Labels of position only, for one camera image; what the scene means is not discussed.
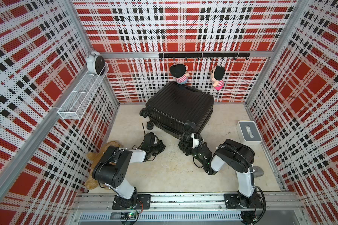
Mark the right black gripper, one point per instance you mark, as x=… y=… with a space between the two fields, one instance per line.
x=188 y=146

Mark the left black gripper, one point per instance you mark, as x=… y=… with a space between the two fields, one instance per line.
x=161 y=146

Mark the black hard-shell suitcase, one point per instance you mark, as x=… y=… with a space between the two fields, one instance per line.
x=178 y=109

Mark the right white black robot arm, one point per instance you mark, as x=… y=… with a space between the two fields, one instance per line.
x=236 y=155

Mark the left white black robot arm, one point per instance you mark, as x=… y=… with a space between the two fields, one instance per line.
x=111 y=169

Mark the white grey tissue box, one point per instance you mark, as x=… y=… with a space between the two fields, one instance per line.
x=248 y=133

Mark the left hanging plush doll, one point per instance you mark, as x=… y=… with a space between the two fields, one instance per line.
x=179 y=72

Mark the hanging plush doll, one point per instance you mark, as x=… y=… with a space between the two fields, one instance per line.
x=179 y=72
x=216 y=76

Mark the grey flat stone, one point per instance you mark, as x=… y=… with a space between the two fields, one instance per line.
x=257 y=172

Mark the brown teddy bear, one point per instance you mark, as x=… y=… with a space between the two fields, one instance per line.
x=94 y=157

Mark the right hanging plush doll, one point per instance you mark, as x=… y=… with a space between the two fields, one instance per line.
x=216 y=76

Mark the white alarm clock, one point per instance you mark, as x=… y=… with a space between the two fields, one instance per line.
x=95 y=63

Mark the white wire mesh shelf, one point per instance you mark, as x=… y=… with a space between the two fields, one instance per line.
x=76 y=104

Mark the black wall hook rail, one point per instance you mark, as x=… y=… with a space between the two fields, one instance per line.
x=204 y=55

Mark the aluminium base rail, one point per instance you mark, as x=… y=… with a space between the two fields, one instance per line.
x=197 y=208

